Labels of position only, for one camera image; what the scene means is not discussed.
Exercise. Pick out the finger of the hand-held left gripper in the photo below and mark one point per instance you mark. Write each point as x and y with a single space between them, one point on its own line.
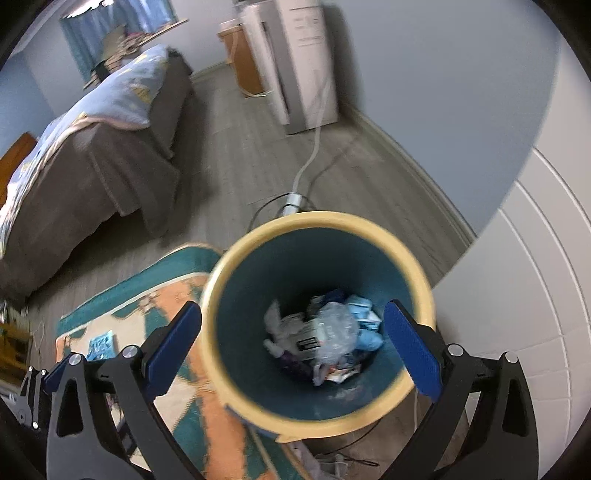
34 397

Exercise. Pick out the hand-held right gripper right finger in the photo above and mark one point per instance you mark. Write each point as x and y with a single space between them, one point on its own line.
411 350

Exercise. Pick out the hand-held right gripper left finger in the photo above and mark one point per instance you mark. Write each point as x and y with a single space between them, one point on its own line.
173 350

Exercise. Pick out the teal bin with yellow rim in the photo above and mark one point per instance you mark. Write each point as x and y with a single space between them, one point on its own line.
240 323

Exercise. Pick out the pile of wrappers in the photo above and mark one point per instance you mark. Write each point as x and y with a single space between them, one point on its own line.
323 337

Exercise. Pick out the yellow box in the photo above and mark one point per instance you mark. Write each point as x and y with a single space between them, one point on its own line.
11 346

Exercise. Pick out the blue blister packet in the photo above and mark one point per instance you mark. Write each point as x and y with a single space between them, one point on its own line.
101 345

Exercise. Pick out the teal and orange rug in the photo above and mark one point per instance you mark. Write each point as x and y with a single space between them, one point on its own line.
203 424

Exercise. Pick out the white panelled door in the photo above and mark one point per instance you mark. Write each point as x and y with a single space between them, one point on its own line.
531 277

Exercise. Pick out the white power strip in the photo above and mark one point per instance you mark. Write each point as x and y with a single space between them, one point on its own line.
292 203

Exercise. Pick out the bed with grey cover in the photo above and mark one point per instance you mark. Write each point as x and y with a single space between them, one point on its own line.
101 175

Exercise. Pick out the wooden headboard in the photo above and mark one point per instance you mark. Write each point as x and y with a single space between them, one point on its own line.
14 161

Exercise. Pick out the light blue quilt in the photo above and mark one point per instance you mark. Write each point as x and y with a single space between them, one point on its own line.
115 97

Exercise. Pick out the wooden cabinet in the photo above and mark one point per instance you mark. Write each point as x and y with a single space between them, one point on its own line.
247 60

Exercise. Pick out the white air purifier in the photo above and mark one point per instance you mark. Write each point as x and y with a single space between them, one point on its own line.
304 69

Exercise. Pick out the brown cardboard piece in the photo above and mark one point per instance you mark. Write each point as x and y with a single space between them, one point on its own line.
113 44

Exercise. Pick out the blue curtain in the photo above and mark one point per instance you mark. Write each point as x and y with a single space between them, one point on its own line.
92 27

